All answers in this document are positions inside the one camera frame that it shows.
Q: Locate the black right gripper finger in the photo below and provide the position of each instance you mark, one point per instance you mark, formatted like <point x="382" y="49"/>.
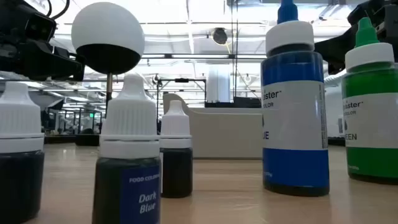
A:
<point x="335" y="49"/>

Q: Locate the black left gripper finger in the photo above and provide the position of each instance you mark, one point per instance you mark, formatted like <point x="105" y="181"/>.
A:
<point x="70" y="68"/>

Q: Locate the large blue food coloring bottle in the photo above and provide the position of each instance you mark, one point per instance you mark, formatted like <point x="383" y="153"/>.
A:
<point x="295" y="118"/>

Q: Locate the small Dark Blue dropper bottle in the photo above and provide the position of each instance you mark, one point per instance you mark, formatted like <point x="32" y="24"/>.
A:
<point x="129" y="124"/>

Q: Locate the large green food coloring bottle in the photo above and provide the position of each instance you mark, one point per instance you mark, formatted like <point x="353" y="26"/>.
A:
<point x="371" y="124"/>

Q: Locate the small white-capped dropper bottle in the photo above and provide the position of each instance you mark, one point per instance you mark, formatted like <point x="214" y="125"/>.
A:
<point x="175" y="130"/>
<point x="18" y="118"/>

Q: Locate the white globe table lamp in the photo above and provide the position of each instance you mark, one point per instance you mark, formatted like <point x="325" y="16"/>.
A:
<point x="105" y="28"/>

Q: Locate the distant robot workstation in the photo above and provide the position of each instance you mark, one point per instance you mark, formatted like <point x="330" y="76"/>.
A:
<point x="81" y="124"/>

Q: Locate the grey plastic bin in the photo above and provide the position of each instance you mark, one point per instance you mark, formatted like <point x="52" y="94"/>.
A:
<point x="224" y="133"/>

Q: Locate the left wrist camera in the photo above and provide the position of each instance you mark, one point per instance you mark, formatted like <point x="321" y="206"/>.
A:
<point x="40" y="28"/>

